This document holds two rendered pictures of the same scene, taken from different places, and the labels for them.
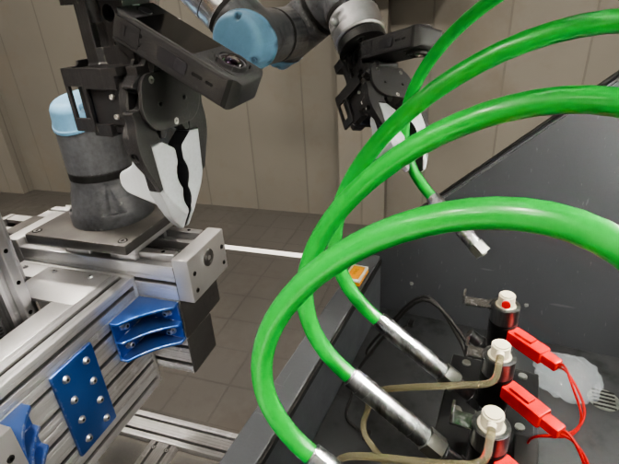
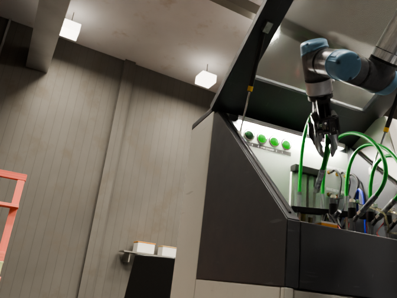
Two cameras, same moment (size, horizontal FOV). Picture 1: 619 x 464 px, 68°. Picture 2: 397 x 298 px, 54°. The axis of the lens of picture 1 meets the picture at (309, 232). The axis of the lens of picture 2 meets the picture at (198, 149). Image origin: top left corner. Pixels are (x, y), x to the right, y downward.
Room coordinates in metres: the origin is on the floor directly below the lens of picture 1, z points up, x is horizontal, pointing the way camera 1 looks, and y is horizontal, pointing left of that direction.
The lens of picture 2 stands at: (1.65, 0.39, 0.77)
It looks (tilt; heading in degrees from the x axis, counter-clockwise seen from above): 19 degrees up; 225
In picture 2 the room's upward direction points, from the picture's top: 7 degrees clockwise
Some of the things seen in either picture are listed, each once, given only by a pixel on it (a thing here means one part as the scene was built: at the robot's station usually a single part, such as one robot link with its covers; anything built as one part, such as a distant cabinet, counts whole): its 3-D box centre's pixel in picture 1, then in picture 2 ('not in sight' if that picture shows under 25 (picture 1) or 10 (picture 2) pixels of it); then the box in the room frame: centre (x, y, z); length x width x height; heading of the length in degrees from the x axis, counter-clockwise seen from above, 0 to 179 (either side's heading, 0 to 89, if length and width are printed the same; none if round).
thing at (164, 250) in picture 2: not in sight; (167, 252); (-5.31, -7.23, 1.44); 0.45 x 0.38 x 0.25; 161
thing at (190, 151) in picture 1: (170, 174); not in sight; (0.42, 0.13, 1.25); 0.06 x 0.03 x 0.09; 64
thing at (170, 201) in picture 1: (147, 185); not in sight; (0.40, 0.14, 1.25); 0.06 x 0.03 x 0.09; 64
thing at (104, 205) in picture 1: (107, 190); not in sight; (0.83, 0.38, 1.09); 0.15 x 0.15 x 0.10
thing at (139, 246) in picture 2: not in sight; (143, 248); (-4.69, -7.45, 1.45); 0.47 x 0.40 x 0.26; 161
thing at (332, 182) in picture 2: not in sight; (338, 194); (0.05, -0.33, 1.20); 0.13 x 0.03 x 0.31; 154
